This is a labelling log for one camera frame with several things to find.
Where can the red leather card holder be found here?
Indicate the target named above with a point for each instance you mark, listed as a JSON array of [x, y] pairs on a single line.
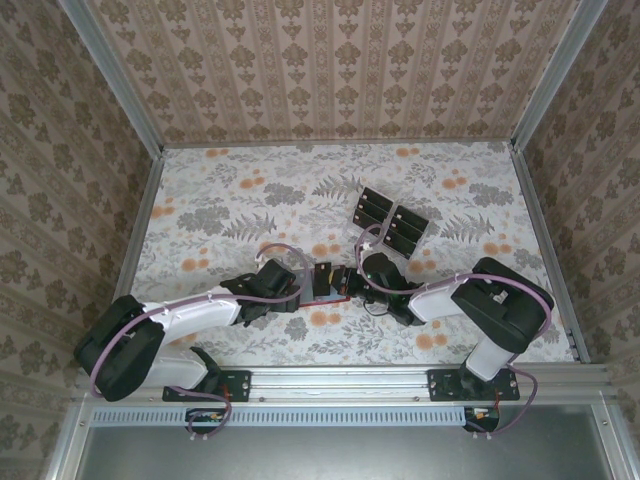
[[309, 285]]

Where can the black VIP card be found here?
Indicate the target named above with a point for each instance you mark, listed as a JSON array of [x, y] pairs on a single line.
[[324, 280], [369, 219], [411, 215], [378, 196], [374, 207], [400, 243], [406, 227]]

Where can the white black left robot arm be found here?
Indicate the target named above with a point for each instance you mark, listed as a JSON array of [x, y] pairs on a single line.
[[200, 315]]

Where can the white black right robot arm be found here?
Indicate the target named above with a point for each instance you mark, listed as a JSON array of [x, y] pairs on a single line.
[[440, 302]]

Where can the clear acrylic card stand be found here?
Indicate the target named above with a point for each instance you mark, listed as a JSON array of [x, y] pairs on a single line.
[[351, 232]]

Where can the wide aluminium extrusion beam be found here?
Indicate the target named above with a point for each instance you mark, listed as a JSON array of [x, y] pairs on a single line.
[[340, 382]]

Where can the floral printed tablecloth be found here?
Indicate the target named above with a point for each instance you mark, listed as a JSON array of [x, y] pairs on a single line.
[[225, 190]]

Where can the small wiring connector board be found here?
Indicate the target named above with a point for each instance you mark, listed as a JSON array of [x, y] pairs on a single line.
[[482, 417], [202, 419]]

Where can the grey metal panel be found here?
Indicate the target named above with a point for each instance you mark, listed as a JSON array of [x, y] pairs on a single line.
[[325, 455]]

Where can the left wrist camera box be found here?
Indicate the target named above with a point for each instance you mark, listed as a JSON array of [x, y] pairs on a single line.
[[277, 276]]

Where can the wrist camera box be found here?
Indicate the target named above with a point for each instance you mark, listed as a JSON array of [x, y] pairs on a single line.
[[382, 272], [277, 276]]

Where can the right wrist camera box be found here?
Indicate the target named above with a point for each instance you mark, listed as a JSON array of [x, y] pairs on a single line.
[[382, 272]]

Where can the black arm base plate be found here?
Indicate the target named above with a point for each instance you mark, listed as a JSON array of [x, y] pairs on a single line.
[[440, 385], [240, 385]]

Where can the aluminium table edge rail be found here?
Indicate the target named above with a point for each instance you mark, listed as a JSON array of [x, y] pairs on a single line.
[[544, 225], [142, 210], [340, 144]]

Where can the aluminium lower frame bar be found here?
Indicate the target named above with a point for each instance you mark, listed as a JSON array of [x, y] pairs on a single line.
[[612, 440], [65, 440]]

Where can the aluminium frame post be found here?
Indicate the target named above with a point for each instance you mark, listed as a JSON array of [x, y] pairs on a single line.
[[556, 75], [120, 80]]

